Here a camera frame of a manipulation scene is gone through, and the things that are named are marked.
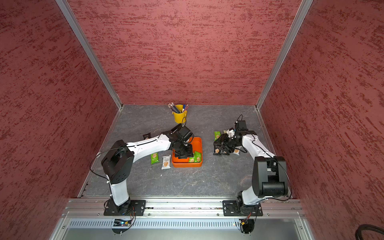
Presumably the green cookie packet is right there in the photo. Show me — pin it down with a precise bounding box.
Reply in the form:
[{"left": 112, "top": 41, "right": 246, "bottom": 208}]
[
  {"left": 214, "top": 131, "right": 221, "bottom": 141},
  {"left": 151, "top": 153, "right": 160, "bottom": 165}
]

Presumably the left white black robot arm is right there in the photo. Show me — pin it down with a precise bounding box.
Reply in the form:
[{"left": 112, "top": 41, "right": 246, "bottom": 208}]
[{"left": 102, "top": 131, "right": 194, "bottom": 206}]

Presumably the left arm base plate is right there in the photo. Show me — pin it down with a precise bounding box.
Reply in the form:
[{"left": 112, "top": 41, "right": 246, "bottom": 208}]
[{"left": 104, "top": 199, "right": 146, "bottom": 217}]

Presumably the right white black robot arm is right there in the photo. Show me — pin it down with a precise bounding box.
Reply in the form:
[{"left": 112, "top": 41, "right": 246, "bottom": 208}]
[{"left": 214, "top": 131, "right": 291, "bottom": 206}]

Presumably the orange storage box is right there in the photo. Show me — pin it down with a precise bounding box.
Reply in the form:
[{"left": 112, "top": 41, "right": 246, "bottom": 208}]
[{"left": 172, "top": 137, "right": 203, "bottom": 168}]

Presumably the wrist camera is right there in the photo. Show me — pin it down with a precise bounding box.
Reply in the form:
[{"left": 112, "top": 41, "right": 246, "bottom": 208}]
[
  {"left": 175, "top": 124, "right": 194, "bottom": 142},
  {"left": 235, "top": 120, "right": 248, "bottom": 131}
]

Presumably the coloured pencils bunch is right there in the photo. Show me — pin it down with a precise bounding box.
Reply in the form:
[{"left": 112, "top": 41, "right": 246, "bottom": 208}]
[{"left": 168, "top": 103, "right": 189, "bottom": 114}]

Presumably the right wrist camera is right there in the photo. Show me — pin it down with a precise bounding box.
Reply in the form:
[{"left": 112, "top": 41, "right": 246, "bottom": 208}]
[{"left": 235, "top": 120, "right": 248, "bottom": 131}]

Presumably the black cookie packet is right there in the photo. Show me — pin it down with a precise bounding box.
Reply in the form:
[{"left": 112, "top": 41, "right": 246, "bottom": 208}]
[
  {"left": 213, "top": 146, "right": 222, "bottom": 156},
  {"left": 143, "top": 133, "right": 151, "bottom": 140}
]

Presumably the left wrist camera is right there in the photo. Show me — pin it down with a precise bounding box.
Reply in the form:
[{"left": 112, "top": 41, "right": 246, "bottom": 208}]
[{"left": 175, "top": 124, "right": 194, "bottom": 142}]

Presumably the yellow pencil cup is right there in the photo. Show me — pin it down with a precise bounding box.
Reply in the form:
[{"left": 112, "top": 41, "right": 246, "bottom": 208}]
[{"left": 173, "top": 105, "right": 187, "bottom": 124}]

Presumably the aluminium front rail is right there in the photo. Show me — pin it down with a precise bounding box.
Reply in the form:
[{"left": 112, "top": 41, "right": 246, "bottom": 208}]
[{"left": 61, "top": 196, "right": 307, "bottom": 219}]

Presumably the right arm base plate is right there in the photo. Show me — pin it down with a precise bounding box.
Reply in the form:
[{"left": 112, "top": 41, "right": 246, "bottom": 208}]
[{"left": 223, "top": 200, "right": 263, "bottom": 217}]

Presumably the white cookie packet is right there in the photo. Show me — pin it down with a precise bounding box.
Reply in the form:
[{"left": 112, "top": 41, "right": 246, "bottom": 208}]
[{"left": 162, "top": 155, "right": 172, "bottom": 170}]

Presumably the black cable loop corner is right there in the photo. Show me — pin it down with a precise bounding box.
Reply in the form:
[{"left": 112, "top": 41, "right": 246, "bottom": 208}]
[{"left": 355, "top": 224, "right": 384, "bottom": 240}]

